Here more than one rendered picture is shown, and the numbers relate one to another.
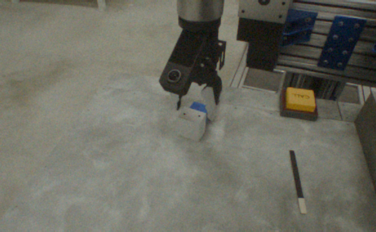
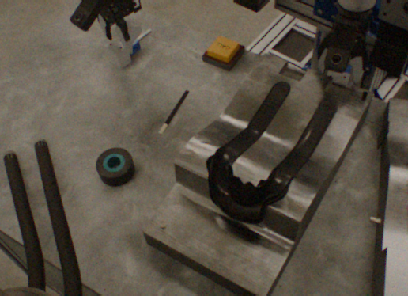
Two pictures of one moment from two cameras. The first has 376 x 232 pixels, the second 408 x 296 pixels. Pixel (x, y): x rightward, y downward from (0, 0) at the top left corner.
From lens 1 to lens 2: 0.81 m
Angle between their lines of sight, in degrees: 20
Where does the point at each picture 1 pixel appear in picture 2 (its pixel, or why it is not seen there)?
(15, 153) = not seen: hidden behind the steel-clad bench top
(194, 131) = (116, 60)
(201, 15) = not seen: outside the picture
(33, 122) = (46, 21)
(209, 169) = (116, 91)
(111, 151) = (54, 63)
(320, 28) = not seen: outside the picture
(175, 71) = (79, 13)
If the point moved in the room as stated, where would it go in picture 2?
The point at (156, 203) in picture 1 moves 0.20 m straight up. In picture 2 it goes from (69, 104) to (41, 44)
